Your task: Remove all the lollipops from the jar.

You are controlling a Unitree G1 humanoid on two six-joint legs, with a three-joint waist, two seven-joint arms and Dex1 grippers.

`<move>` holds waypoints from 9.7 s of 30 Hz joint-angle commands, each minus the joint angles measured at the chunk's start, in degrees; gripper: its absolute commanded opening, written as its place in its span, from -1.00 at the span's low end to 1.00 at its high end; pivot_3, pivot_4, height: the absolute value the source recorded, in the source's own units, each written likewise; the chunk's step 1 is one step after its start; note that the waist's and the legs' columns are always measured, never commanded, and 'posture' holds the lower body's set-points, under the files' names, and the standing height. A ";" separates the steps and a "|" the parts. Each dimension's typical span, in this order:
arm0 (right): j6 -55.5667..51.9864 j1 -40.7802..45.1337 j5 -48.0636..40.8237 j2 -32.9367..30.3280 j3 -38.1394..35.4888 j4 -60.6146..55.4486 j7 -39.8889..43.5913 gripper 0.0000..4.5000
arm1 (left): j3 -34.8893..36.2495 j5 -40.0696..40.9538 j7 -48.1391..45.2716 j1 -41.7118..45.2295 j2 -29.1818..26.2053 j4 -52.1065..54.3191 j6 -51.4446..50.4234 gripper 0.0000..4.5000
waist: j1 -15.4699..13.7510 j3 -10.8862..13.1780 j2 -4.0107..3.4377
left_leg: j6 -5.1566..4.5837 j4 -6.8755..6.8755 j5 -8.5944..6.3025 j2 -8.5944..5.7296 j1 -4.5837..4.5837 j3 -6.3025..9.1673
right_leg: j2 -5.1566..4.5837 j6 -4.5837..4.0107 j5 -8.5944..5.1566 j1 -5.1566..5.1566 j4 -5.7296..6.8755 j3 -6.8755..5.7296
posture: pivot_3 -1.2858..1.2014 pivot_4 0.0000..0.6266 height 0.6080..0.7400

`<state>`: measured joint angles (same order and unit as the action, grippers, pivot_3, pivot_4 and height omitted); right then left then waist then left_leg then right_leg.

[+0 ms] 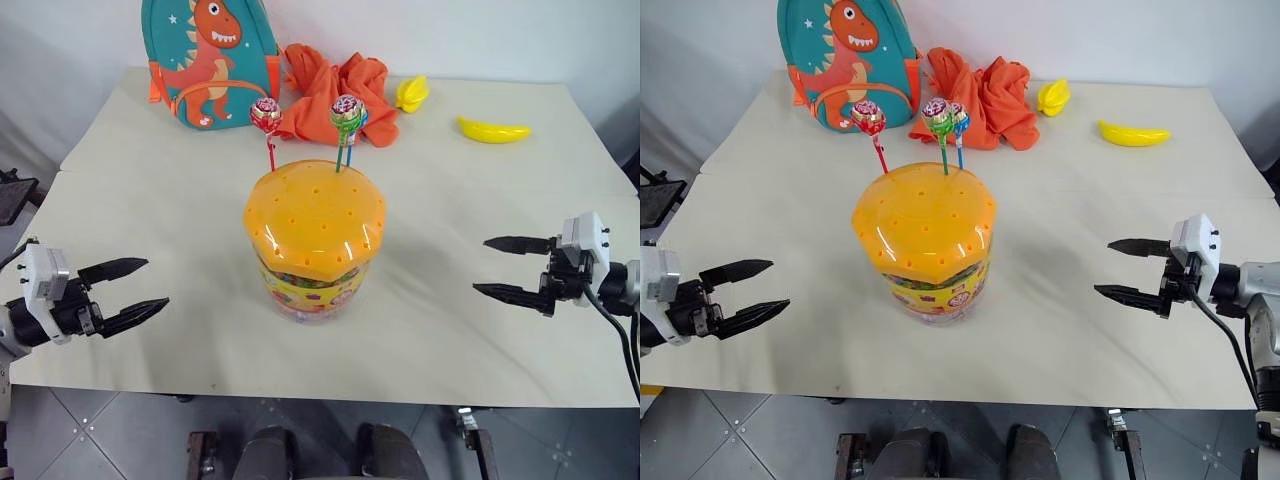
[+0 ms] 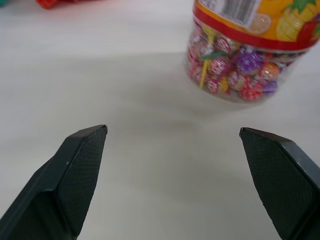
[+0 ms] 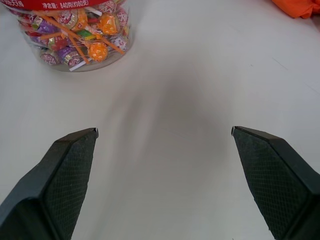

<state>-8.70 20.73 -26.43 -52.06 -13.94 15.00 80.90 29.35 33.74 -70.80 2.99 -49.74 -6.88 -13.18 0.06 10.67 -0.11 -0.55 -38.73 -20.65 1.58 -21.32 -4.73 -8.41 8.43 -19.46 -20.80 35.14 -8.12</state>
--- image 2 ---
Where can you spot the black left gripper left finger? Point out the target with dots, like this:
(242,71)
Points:
(62,180)

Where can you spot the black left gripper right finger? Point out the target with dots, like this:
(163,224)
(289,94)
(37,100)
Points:
(277,180)

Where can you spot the clear plastic lollipop jar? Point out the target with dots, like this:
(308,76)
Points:
(246,42)

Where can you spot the red wrapped object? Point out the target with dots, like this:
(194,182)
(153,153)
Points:
(56,3)

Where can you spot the teal object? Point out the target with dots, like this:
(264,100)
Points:
(5,3)

